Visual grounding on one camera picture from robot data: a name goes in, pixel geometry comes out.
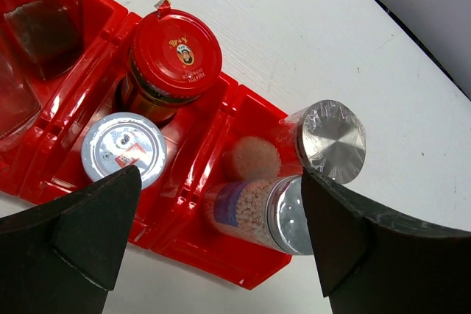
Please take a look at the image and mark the red-capped brown sauce bottle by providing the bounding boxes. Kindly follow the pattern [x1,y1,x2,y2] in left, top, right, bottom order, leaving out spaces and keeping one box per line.
[115,0,222,126]

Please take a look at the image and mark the small dark spice jar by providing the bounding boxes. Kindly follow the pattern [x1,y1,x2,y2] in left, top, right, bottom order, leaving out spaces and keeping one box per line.
[80,112,167,190]

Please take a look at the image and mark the white shaker with metal lid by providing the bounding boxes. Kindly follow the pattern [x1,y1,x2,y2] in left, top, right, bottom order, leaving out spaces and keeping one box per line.
[203,175,314,256]

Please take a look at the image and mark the clear glass oil bottle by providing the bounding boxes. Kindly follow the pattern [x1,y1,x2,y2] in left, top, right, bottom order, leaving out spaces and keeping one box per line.
[1,0,84,80]

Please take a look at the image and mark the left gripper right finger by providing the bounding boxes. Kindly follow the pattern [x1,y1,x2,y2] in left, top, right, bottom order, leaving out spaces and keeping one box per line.
[301,169,470,313]

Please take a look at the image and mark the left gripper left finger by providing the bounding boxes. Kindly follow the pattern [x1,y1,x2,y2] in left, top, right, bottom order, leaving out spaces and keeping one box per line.
[1,166,141,313]

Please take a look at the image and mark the clear jar with metal lid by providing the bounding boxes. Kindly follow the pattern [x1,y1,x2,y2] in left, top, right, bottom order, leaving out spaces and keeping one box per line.
[222,99,367,185]

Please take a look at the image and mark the red plastic organizer tray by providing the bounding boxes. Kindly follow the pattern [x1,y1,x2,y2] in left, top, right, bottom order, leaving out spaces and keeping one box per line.
[1,0,291,290]

